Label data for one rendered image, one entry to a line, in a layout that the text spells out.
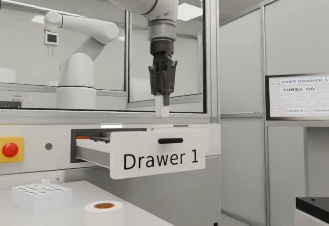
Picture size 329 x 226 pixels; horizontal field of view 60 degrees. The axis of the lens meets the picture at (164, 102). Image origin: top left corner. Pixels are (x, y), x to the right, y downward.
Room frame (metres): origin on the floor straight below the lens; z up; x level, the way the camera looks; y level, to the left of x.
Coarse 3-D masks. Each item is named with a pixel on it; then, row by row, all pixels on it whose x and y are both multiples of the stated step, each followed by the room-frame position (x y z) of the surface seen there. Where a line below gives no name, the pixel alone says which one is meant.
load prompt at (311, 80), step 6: (282, 78) 1.45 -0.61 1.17; (288, 78) 1.44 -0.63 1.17; (294, 78) 1.43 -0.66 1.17; (300, 78) 1.42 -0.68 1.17; (306, 78) 1.41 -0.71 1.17; (312, 78) 1.40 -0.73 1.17; (318, 78) 1.39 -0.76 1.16; (324, 78) 1.38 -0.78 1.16; (282, 84) 1.42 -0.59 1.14; (288, 84) 1.41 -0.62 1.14; (294, 84) 1.40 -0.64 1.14; (300, 84) 1.39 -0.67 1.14
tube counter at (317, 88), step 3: (306, 87) 1.37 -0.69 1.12; (309, 87) 1.37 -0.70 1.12; (312, 87) 1.36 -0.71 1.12; (315, 87) 1.36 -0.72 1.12; (318, 87) 1.35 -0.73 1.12; (321, 87) 1.35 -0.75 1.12; (324, 87) 1.34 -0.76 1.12; (327, 87) 1.34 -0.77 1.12; (306, 90) 1.36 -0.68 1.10; (309, 90) 1.35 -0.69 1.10; (312, 90) 1.35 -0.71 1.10; (315, 90) 1.34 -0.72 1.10; (318, 90) 1.34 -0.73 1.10; (321, 90) 1.34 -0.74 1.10; (324, 90) 1.33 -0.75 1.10; (327, 90) 1.33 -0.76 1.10
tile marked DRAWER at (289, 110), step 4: (288, 108) 1.32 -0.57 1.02; (292, 108) 1.31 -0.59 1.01; (296, 108) 1.31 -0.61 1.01; (300, 108) 1.30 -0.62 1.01; (304, 108) 1.29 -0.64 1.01; (288, 112) 1.30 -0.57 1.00; (292, 112) 1.30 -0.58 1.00; (296, 112) 1.29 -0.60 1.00; (300, 112) 1.29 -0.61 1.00; (304, 112) 1.28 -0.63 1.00
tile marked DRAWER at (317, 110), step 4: (312, 108) 1.28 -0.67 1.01; (316, 108) 1.28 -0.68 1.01; (320, 108) 1.27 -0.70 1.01; (324, 108) 1.27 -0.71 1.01; (328, 108) 1.26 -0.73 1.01; (312, 112) 1.27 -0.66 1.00; (316, 112) 1.26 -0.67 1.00; (320, 112) 1.26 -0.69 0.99; (324, 112) 1.25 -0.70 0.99; (328, 112) 1.25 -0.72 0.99
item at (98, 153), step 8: (80, 144) 0.93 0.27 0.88; (88, 144) 0.87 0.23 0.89; (96, 144) 0.81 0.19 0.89; (104, 144) 0.77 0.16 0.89; (80, 152) 0.92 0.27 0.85; (88, 152) 0.86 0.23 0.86; (96, 152) 0.81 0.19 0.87; (104, 152) 0.76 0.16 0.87; (88, 160) 0.87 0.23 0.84; (96, 160) 0.80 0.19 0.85; (104, 160) 0.76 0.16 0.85
